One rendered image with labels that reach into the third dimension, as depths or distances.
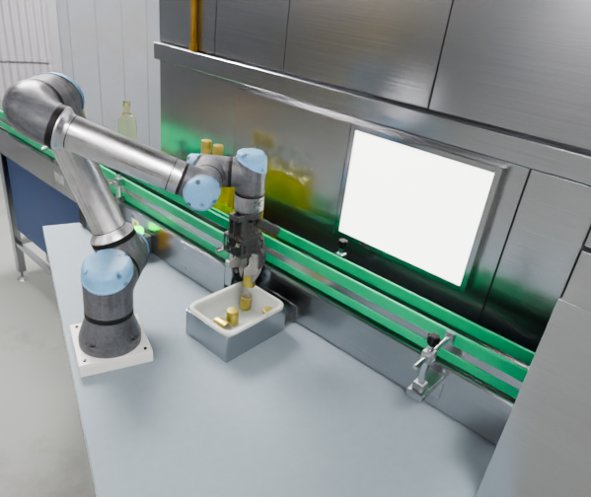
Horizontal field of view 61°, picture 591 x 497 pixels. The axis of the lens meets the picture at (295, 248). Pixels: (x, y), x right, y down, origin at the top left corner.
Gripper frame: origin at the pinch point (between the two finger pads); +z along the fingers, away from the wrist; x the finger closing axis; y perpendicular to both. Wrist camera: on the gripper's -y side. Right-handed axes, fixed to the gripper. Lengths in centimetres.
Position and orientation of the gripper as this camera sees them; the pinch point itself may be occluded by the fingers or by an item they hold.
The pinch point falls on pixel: (250, 274)
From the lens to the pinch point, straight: 140.0
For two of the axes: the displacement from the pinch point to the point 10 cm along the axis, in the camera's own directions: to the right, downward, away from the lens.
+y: -6.5, 2.9, -7.0
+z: -1.0, 8.8, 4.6
